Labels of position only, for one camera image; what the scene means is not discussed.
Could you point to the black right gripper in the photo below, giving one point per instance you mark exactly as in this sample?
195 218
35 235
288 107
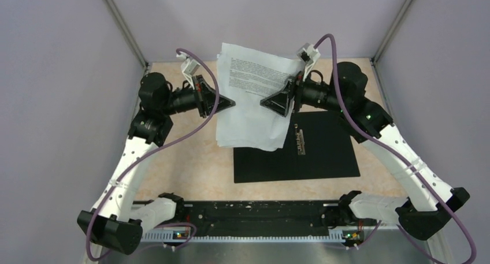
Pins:
280 101

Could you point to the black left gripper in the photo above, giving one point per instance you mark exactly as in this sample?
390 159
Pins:
204 96

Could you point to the metal folder clip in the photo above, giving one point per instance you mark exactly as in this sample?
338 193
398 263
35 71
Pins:
300 142

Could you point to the white printed paper stack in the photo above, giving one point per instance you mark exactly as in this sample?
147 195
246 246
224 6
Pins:
247 76

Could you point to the teal folder black inside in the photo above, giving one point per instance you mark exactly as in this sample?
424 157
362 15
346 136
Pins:
316 147

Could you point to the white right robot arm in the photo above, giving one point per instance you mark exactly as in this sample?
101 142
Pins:
429 202

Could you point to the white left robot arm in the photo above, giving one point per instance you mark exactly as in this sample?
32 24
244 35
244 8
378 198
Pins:
126 166

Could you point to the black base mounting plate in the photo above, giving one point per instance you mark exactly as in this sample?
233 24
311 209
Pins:
267 221

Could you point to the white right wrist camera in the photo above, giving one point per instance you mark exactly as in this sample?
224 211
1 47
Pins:
309 55

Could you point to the aluminium frame rail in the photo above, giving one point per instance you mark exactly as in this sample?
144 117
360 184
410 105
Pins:
176 222

